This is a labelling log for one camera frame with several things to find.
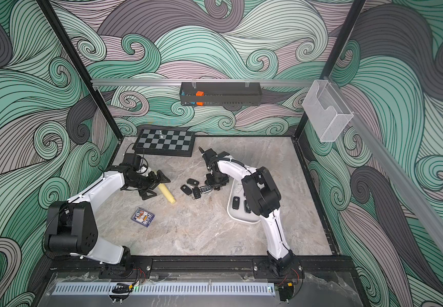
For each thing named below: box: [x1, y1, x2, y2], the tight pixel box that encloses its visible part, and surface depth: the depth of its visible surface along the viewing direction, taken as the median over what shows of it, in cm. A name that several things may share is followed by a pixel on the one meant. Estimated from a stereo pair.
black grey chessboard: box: [132, 128, 196, 157], surface depth 116 cm
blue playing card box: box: [130, 206, 156, 228], surface depth 87 cm
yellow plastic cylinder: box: [158, 182, 177, 205], surface depth 94 cm
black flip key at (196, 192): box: [192, 186, 202, 199], surface depth 96 cm
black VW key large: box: [180, 184, 193, 196], surface depth 97 cm
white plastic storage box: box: [227, 179, 262, 224], surface depth 90 cm
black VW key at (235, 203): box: [231, 196, 241, 210], surface depth 92 cm
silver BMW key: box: [199, 184, 213, 194], surface depth 97 cm
